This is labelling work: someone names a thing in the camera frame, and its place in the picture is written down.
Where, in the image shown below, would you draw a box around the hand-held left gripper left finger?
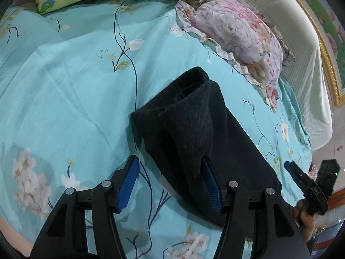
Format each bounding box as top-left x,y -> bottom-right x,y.
29,155 -> 140,259

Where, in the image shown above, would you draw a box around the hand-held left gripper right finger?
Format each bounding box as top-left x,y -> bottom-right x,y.
203,156 -> 314,259

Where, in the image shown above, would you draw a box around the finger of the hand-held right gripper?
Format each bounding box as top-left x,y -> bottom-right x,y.
284,161 -> 329,216

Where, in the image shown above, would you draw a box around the black pants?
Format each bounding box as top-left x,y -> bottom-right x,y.
130,66 -> 282,229

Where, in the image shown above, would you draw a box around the person's right hand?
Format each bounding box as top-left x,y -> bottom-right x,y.
292,200 -> 316,243

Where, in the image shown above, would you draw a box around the teal floral bed sheet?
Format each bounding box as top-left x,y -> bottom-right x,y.
0,0 -> 314,259

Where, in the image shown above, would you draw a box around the white padded headboard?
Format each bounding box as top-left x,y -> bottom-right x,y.
221,0 -> 334,152

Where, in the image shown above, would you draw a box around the pink floral ruffled pillow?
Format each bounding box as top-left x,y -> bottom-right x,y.
175,0 -> 296,113

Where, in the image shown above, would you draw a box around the gold framed wall picture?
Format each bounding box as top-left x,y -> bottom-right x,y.
278,0 -> 345,107

